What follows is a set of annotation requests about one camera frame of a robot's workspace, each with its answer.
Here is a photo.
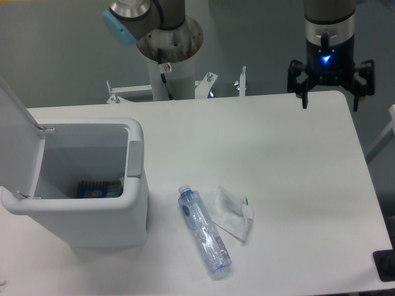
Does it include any white bracket with bolt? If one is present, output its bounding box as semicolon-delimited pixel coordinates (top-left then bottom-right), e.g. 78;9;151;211
195;72;218;99

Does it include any black object at edge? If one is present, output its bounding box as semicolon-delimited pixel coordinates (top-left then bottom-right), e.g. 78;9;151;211
373;249;394;282

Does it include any white plastic trash can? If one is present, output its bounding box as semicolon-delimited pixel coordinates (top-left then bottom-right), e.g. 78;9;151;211
1;118;149;247

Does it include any white clamp with bolt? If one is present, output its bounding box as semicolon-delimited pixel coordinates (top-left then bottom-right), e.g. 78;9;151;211
233;65;247;97

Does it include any black cable on pedestal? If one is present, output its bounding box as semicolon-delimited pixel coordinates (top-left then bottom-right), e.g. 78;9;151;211
157;47;174;101

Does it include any white trash can lid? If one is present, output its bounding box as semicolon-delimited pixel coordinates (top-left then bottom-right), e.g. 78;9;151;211
1;80;45;199

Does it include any blue orange snack package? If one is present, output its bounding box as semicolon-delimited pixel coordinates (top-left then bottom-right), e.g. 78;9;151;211
71;181;123;199

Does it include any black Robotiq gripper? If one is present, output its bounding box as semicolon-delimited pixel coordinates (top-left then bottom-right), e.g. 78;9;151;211
286;34;376;112

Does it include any clear plastic water bottle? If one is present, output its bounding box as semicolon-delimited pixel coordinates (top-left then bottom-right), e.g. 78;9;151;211
178;185;232;280

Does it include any white frame at right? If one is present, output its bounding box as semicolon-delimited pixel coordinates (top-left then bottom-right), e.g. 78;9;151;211
365;105;394;164

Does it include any white plastic bag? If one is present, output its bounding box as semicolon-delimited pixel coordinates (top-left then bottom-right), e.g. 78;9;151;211
209;186;254;242

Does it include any white metal frame bracket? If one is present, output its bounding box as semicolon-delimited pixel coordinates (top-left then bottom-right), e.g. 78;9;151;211
106;80;153;104

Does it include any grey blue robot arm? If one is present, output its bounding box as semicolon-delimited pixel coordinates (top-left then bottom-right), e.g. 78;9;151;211
102;1;375;106

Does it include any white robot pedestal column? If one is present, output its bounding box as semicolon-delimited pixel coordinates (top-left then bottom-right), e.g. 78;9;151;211
136;16;204;101

